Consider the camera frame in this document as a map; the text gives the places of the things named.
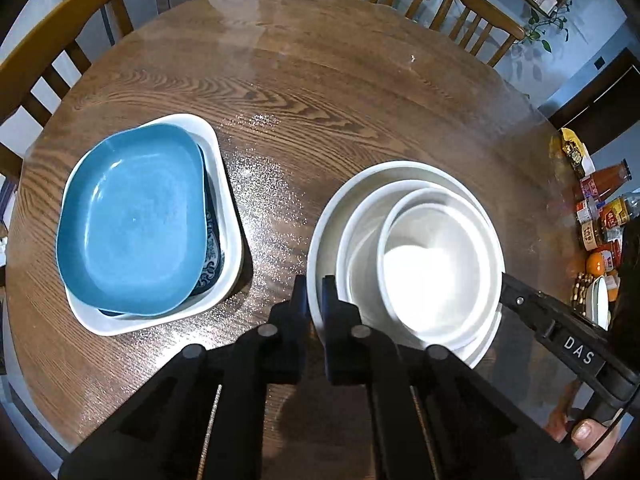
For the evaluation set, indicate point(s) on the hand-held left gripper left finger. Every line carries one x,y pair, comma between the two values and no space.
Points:
295,320

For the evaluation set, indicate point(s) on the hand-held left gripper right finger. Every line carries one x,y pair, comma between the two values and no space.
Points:
332,320

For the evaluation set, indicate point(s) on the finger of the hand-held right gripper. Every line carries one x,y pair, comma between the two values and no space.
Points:
520,300

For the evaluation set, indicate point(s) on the large white bowl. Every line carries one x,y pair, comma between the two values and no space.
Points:
320,240

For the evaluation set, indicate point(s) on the medium white bowl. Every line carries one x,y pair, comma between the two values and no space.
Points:
357,240

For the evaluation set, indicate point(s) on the small white straight-sided bowl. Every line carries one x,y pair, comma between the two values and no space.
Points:
430,270

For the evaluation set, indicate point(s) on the blue patterned square plate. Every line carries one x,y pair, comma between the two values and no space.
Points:
212,260
232,240

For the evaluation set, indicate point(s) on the person's right hand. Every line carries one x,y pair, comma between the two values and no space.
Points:
587,435

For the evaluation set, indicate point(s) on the small white dish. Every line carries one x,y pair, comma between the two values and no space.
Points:
599,300

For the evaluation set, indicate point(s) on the tray of nuts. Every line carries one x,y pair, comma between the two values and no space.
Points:
580,292

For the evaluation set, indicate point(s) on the orange fruit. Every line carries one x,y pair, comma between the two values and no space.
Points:
595,263
612,286

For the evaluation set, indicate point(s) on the brown sauce jar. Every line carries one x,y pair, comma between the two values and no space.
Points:
591,236

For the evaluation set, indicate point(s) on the red-lidded jar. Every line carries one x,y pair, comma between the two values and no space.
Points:
611,255

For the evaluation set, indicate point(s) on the small white-lidded jar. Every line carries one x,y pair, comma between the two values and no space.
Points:
586,211

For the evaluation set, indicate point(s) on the yellow-capped oil bottle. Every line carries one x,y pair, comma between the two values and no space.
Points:
617,210

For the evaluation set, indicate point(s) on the red sauce bottle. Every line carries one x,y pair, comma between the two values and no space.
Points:
602,180

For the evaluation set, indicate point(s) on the yellow snack packet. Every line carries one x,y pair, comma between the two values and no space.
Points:
575,152

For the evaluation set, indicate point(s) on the dark brown door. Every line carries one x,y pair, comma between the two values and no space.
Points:
595,105

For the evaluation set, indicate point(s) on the green trailing vine plant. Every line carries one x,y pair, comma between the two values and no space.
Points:
542,25

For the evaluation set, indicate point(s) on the black wall switch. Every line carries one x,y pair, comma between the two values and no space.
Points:
599,62

